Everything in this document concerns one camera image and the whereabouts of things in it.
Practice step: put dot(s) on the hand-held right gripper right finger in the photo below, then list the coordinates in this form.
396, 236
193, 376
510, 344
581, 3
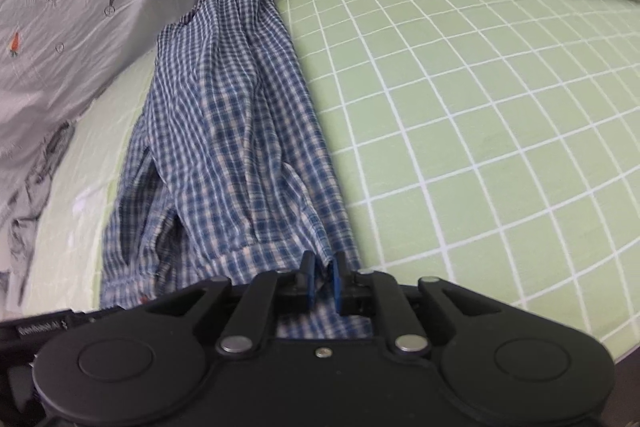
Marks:
338, 292

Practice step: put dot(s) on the blue plaid shirt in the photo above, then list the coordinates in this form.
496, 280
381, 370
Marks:
225, 132

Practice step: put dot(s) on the green checked bed sheet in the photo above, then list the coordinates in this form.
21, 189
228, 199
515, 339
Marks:
450, 132

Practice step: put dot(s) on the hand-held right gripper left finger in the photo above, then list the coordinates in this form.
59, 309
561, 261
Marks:
310, 287

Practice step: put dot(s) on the grey carrot-print blanket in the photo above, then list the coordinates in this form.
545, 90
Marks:
75, 7

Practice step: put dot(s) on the grey printed garment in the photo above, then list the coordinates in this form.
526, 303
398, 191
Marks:
31, 192

